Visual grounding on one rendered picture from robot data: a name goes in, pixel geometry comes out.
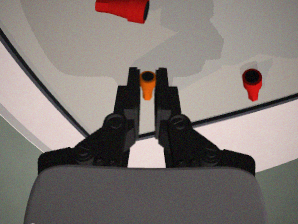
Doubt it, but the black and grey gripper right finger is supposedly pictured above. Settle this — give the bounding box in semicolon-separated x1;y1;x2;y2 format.
154;68;256;177

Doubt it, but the orange wire connector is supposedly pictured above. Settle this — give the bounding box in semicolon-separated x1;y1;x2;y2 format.
140;71;156;100

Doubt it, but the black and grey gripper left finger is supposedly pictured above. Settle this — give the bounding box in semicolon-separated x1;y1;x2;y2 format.
38;67;140;174

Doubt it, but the grey rectangular box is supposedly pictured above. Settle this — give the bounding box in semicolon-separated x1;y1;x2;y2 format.
0;0;298;138

